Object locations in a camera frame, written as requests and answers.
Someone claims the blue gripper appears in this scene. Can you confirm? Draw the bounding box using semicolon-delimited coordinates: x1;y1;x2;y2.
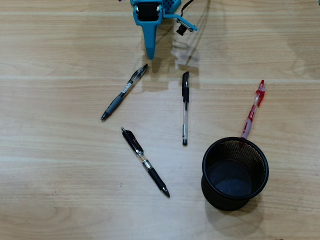
129;0;165;60

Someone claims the clear stick pen black cap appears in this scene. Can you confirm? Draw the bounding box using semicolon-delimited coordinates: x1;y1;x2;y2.
181;71;190;147

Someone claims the smoky pen with grey grip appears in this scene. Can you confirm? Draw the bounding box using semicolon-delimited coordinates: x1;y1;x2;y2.
100;63;149;122

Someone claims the red retractable pen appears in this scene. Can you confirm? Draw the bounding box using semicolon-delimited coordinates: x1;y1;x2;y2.
239;79;266;140

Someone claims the black retractable pen black grip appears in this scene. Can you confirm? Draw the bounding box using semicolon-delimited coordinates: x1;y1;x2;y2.
120;126;171;199

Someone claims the blue perforated robot base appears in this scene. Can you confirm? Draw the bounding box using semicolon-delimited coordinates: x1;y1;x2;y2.
159;0;183;16

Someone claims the black mesh pen holder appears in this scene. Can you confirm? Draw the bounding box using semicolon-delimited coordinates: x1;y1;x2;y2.
200;136;270;212

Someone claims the blue-mounted wrist camera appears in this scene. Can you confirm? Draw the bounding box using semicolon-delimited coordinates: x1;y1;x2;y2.
163;13;199;36

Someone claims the black camera cable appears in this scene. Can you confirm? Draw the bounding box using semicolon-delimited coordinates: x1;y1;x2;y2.
179;0;196;18

